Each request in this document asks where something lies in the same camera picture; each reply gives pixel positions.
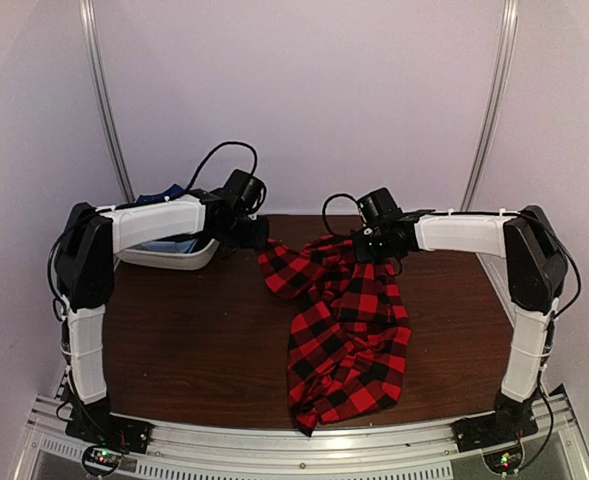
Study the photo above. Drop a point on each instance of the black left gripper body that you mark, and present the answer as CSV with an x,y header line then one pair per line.
x,y
243,235

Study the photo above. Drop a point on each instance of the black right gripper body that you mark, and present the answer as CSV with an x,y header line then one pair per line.
x,y
378,249

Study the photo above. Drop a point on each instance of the red black plaid shirt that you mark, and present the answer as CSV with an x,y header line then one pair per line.
x,y
347,345

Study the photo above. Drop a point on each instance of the white plastic basin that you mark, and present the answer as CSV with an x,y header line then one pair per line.
x,y
171,261

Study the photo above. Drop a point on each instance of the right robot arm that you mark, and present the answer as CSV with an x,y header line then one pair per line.
x,y
536,270

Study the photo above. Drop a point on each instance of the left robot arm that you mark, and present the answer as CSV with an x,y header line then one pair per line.
x,y
82,261

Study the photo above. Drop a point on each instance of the light blue shirt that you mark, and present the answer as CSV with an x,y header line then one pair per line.
x,y
169,246

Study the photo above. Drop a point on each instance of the blue plaid shirt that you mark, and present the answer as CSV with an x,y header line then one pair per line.
x,y
172,193

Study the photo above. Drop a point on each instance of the right circuit board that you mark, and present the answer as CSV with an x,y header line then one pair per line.
x,y
503,461

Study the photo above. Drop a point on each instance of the circuit board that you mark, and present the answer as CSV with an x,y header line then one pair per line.
x,y
98,460
503,461

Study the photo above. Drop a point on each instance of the left circuit board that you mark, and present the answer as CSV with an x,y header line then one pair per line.
x,y
98,460

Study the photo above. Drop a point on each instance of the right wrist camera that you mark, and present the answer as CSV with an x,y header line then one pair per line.
x,y
380,205

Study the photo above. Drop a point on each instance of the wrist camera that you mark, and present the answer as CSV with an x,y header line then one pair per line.
x,y
244,191
380,205

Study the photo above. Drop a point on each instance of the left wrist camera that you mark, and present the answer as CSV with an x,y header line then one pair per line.
x,y
244,191

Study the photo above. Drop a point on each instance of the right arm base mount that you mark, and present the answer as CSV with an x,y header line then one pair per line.
x,y
509,421

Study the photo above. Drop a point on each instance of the aluminium front rail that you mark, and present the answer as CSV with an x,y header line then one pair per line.
x,y
426,450

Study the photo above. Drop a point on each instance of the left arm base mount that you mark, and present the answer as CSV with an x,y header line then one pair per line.
x,y
96,424

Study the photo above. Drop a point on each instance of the left aluminium frame post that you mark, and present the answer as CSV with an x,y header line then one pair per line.
x,y
100,84

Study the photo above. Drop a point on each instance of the aluminium frame post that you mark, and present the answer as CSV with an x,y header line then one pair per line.
x,y
100,84
501,70

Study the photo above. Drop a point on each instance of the right aluminium frame post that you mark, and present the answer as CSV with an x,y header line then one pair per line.
x,y
501,70

